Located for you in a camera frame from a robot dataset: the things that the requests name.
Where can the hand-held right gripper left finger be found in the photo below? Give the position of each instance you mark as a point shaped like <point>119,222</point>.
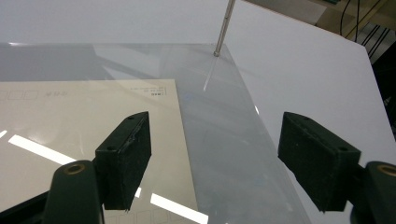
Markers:
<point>124,161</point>

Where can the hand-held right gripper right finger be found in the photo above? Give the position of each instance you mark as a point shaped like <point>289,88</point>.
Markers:
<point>314,155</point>

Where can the painting print postcard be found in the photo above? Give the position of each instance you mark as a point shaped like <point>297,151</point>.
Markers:
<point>77,109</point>

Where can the clear acrylic photo frame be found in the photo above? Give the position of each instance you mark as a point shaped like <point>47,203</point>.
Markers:
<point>218,140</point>

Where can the white table board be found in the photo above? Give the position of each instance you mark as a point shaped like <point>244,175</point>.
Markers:
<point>311,77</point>

